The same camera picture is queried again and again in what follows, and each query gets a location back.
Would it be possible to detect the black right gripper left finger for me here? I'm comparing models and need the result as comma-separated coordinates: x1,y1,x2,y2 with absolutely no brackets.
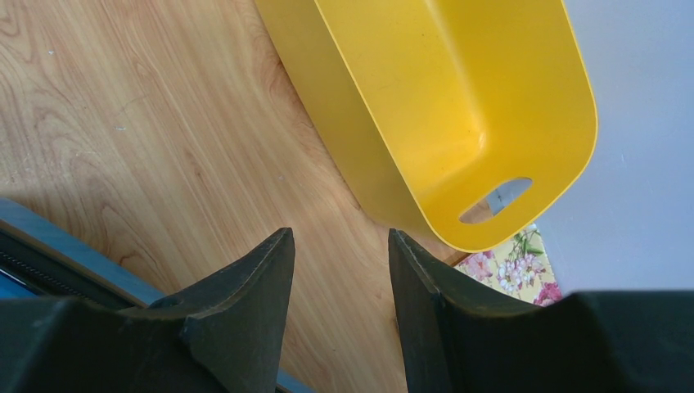
0,227,296,393

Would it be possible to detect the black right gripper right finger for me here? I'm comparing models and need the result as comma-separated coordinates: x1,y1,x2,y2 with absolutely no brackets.
388,229,693,392

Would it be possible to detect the blue fish print suitcase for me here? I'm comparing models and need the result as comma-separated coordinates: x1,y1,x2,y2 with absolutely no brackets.
0,197,316,393

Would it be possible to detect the floral pattern tray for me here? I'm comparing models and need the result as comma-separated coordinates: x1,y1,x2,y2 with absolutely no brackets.
453,224,562,306

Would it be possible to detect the yellow plastic basket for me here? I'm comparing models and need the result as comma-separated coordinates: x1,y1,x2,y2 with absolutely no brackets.
256,1,598,252

